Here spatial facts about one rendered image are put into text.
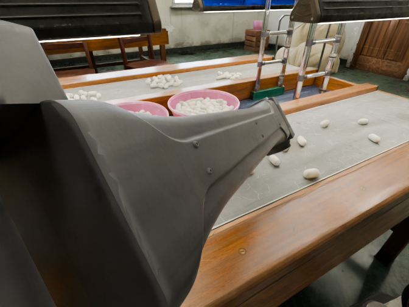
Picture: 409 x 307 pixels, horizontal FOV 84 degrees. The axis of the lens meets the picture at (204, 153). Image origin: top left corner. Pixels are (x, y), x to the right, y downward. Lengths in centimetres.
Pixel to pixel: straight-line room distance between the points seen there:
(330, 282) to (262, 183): 88
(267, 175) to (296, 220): 16
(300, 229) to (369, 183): 22
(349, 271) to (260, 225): 103
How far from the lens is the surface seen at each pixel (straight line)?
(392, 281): 150
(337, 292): 133
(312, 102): 96
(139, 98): 94
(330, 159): 68
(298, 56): 346
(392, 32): 502
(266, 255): 39
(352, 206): 52
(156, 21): 41
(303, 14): 65
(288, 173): 58
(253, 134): 17
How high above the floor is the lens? 109
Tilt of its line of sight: 35 degrees down
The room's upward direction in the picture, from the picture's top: straight up
